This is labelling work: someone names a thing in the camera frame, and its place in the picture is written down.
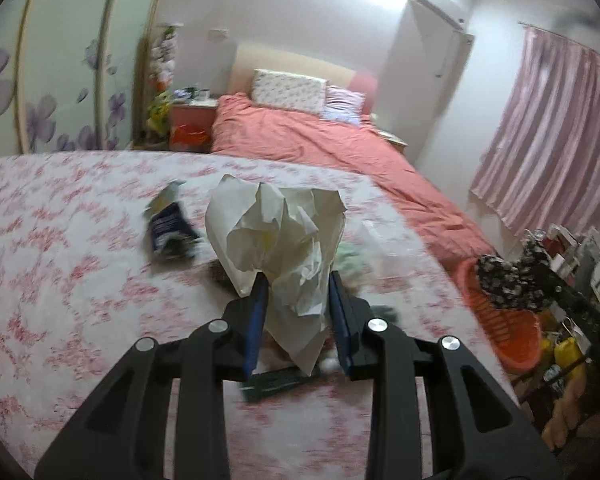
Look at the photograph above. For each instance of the white air conditioner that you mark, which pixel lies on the white air conditioner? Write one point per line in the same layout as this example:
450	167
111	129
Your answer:
445	20

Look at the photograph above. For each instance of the red plastic bag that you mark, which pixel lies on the red plastic bag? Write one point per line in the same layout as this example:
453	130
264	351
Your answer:
190	137

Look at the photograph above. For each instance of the purple striped pillow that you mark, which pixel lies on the purple striped pillow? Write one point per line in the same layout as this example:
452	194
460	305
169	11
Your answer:
342	105

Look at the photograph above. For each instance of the pink striped curtain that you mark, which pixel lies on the pink striped curtain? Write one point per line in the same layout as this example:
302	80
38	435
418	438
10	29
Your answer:
550	140

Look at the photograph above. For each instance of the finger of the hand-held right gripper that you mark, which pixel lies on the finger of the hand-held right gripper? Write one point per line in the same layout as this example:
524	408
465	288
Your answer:
575	300

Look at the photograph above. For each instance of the bed with pink duvet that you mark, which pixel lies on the bed with pink duvet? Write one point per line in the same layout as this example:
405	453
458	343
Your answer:
330	145

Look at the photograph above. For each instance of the pink floral tablecloth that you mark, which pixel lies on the pink floral tablecloth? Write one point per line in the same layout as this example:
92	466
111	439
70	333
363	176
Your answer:
80	260

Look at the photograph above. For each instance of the orange plastic basket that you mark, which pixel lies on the orange plastic basket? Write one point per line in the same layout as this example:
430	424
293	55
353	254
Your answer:
510	340

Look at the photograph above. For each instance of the light green wrapper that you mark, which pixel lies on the light green wrapper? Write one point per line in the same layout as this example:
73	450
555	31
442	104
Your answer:
352	262

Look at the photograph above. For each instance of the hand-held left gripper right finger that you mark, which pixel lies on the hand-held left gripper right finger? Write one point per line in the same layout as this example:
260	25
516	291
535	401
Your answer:
337	320

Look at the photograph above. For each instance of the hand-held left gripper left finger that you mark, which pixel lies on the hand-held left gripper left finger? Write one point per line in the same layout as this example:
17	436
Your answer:
255	320

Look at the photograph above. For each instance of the white wall socket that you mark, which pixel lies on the white wall socket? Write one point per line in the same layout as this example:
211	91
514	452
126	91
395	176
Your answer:
218	35

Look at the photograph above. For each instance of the stack of books and papers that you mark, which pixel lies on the stack of books and papers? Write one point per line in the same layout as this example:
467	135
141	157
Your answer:
595	255

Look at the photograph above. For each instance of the clear plastic bag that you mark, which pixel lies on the clear plastic bag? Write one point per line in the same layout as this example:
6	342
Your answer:
380	250

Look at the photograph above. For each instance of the black floral cloth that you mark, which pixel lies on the black floral cloth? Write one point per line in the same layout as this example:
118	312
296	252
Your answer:
505	280

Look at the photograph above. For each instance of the dark green packet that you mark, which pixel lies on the dark green packet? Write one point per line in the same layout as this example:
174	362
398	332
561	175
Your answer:
275	382

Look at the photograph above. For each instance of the flower print sliding wardrobe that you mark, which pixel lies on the flower print sliding wardrobe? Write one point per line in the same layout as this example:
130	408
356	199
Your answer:
60	60

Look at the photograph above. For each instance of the dark blue snack packet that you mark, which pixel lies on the dark blue snack packet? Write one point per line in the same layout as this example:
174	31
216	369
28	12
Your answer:
167	225

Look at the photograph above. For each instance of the white floral pillow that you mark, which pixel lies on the white floral pillow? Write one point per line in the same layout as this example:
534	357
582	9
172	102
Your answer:
287	90

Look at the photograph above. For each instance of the cream and pink headboard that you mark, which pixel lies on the cream and pink headboard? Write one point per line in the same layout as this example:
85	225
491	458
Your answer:
290	57

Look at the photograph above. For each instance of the white paper bag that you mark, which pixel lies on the white paper bag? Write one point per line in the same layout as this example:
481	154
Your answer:
280	240

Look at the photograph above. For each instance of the stack of plush toys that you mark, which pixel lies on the stack of plush toys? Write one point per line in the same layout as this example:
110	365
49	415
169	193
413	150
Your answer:
162	60

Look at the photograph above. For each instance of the tan plush toy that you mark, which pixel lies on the tan plush toy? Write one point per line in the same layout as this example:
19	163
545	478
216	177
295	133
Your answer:
565	410

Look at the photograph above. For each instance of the yellow green plush toy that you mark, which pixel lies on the yellow green plush toy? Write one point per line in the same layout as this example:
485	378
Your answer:
159	112

